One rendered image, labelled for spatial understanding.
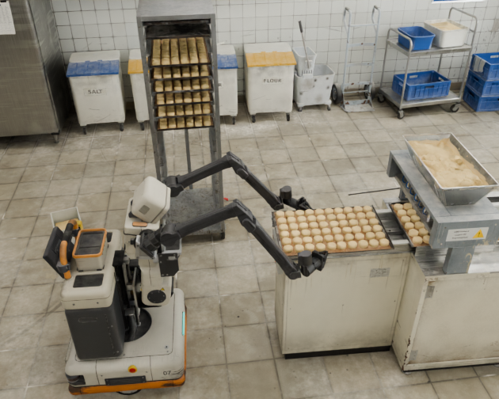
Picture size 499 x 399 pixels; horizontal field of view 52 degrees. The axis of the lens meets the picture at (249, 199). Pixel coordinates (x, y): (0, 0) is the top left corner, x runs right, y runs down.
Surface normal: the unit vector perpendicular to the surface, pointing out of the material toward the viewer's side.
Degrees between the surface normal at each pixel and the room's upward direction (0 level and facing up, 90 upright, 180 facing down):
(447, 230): 90
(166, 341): 0
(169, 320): 0
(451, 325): 90
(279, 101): 94
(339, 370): 0
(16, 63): 90
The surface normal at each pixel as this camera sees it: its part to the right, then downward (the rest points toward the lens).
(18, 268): -0.01, -0.83
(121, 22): 0.13, 0.55
